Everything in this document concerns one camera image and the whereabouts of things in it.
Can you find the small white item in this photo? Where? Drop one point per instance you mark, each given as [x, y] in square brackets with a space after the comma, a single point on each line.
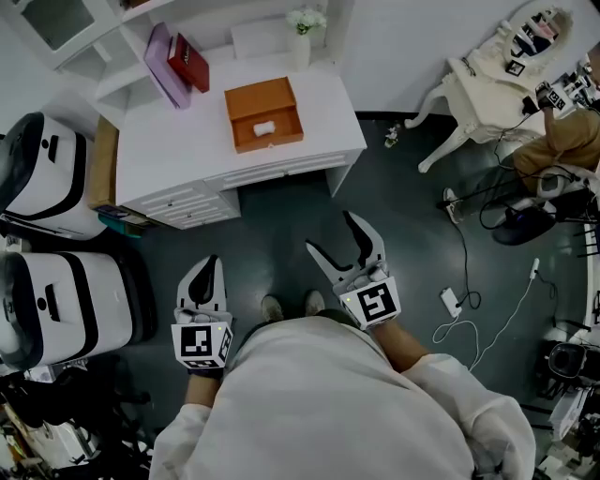
[264, 128]

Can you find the person's white shirt torso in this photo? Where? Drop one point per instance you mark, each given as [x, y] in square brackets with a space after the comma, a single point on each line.
[328, 403]

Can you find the orange box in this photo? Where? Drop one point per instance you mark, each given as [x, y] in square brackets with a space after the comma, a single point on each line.
[255, 100]

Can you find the person's right shoe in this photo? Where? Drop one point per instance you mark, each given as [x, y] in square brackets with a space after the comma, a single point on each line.
[314, 302]

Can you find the white power adapter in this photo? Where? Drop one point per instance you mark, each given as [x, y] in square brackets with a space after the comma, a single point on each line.
[451, 301]

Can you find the white and black case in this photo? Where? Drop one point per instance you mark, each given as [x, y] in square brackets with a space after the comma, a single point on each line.
[61, 307]
[42, 178]

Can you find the person's shoe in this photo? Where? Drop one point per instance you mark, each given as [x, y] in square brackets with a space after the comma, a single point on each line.
[272, 308]
[314, 302]

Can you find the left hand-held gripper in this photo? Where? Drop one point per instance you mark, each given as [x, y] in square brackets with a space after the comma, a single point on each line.
[201, 344]

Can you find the red flat box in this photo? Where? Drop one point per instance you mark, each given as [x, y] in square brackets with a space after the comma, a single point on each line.
[190, 63]

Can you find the person's right forearm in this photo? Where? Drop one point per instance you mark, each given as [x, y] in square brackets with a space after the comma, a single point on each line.
[398, 344]

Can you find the white vase with flowers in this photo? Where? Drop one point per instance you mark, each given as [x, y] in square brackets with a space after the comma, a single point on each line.
[300, 49]

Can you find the purple flat box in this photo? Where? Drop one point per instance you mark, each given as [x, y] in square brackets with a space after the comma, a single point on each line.
[161, 65]

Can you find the person's left forearm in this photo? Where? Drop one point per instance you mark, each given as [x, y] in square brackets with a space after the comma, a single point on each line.
[202, 389]

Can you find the brown cardboard box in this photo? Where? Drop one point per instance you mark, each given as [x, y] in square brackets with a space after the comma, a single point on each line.
[104, 164]

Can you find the ornate white vanity table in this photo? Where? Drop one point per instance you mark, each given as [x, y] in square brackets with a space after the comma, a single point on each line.
[478, 98]

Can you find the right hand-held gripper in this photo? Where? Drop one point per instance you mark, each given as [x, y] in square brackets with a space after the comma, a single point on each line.
[372, 300]

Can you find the white shelf unit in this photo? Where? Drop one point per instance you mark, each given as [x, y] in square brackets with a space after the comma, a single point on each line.
[84, 28]

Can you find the white desk with drawers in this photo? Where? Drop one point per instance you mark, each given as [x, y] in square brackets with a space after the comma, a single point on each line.
[187, 140]

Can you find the person's left shoe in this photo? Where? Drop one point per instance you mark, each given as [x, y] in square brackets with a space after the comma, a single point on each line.
[272, 308]

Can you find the oval vanity mirror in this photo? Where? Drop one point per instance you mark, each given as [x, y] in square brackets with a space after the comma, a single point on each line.
[536, 35]

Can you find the white rectangular box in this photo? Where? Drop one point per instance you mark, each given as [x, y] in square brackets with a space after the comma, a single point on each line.
[258, 40]

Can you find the small flower pot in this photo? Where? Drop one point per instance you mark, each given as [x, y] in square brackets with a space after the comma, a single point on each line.
[392, 136]

